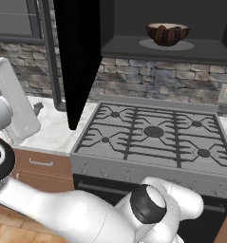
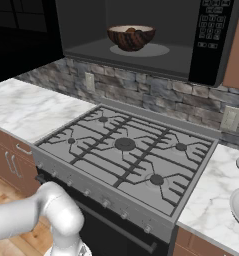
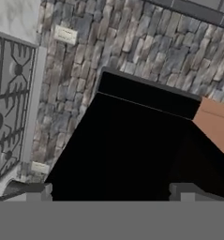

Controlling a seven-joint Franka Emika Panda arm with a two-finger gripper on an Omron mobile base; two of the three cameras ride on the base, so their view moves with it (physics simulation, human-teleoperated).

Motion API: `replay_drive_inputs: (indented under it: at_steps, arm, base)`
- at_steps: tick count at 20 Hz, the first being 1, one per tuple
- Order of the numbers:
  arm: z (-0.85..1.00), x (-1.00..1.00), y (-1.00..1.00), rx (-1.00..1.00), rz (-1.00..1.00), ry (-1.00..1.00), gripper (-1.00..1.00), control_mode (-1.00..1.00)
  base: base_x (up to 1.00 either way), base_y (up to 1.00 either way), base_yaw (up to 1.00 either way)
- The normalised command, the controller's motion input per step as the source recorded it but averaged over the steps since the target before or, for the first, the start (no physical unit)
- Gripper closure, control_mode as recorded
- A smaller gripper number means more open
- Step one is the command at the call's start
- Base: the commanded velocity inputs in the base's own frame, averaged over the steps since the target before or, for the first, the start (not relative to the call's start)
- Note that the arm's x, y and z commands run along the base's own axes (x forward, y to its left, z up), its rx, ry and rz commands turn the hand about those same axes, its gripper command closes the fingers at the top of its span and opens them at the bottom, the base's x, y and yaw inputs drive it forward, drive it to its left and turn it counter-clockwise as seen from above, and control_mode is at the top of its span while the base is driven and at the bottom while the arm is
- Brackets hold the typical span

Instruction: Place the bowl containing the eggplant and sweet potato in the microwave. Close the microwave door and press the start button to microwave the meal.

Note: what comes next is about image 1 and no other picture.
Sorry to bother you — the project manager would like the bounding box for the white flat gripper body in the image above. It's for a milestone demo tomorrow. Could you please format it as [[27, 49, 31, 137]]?
[[0, 56, 42, 146]]

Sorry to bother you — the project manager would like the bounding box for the black microwave door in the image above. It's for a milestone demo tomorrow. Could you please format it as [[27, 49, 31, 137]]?
[[38, 0, 104, 131]]

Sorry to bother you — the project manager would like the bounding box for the brown wooden cupboard door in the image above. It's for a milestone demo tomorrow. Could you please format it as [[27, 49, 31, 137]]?
[[18, 179, 75, 195]]

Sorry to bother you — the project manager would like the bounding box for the black oven door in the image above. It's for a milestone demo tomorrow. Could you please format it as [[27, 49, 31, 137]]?
[[72, 173, 227, 243]]

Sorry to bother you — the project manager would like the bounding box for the brown striped bowl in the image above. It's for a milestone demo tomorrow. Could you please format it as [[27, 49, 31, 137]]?
[[145, 22, 192, 47]]

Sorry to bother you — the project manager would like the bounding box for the grey microwave turntable plate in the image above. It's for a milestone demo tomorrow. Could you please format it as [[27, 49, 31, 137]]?
[[138, 37, 196, 52]]

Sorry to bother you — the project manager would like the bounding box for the dark grey microwave oven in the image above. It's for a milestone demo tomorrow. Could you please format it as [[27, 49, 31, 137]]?
[[52, 0, 227, 67]]

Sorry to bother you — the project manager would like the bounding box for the brown wooden drawer front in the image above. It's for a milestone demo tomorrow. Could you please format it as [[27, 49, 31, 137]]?
[[13, 148, 75, 184]]

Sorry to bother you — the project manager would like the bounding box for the grey gas hob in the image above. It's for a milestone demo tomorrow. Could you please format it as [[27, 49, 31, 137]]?
[[69, 100, 227, 201]]

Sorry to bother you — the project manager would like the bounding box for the brown wooden cupboard panel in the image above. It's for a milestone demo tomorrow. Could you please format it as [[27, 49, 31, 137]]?
[[213, 202, 227, 243]]

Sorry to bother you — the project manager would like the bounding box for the silver drawer handle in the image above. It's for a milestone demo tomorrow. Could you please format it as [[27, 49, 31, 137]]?
[[28, 158, 55, 168]]

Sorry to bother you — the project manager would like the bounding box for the dark grey window frame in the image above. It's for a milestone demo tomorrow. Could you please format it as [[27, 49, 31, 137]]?
[[0, 0, 46, 46]]

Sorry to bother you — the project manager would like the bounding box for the grey oven door handle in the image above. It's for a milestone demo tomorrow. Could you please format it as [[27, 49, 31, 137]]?
[[76, 180, 227, 214]]

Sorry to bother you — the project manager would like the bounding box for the white wall socket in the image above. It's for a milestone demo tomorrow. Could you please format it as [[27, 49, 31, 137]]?
[[216, 83, 227, 106]]

